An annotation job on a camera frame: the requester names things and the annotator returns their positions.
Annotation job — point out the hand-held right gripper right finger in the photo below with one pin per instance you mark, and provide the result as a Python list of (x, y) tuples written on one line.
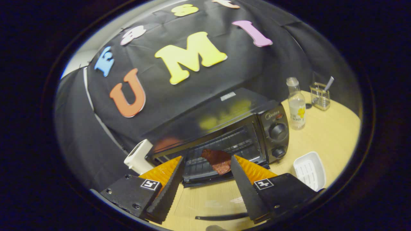
[(245, 189)]

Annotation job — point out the white toaster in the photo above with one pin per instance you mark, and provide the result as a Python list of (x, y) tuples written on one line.
[(138, 158)]

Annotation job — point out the brown meat slice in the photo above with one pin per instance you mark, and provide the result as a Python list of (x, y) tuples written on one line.
[(218, 160)]

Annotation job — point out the clear glass bottle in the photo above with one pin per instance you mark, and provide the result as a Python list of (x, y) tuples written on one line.
[(297, 109)]

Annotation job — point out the metal spoon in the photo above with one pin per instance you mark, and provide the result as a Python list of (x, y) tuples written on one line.
[(329, 82)]

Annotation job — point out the white rectangular dish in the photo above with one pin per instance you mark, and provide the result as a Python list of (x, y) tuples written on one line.
[(310, 171)]

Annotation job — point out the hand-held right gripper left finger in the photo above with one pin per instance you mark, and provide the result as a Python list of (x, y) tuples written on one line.
[(168, 192)]

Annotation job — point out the black electric oven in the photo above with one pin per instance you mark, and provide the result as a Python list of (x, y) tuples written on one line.
[(273, 128)]

